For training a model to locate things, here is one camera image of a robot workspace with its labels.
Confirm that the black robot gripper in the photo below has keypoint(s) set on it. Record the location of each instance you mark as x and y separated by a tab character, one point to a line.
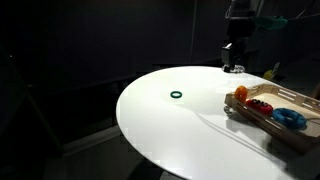
239	29

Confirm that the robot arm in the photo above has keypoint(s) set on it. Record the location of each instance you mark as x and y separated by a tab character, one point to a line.
241	9

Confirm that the yellow object in background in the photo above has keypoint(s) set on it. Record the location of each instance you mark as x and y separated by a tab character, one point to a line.
269	75

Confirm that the wooden slatted tray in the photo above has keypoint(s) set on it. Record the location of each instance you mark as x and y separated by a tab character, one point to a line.
301	140

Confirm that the white round table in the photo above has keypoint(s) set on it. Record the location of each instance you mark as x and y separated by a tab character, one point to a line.
175	118

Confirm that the orange studded ring toy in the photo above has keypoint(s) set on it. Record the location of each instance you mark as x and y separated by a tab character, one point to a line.
241	93

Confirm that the red ring toy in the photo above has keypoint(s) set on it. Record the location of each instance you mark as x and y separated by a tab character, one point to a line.
260	106

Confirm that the blue studded ring toy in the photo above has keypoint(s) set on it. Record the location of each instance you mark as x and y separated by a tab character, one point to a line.
289	118

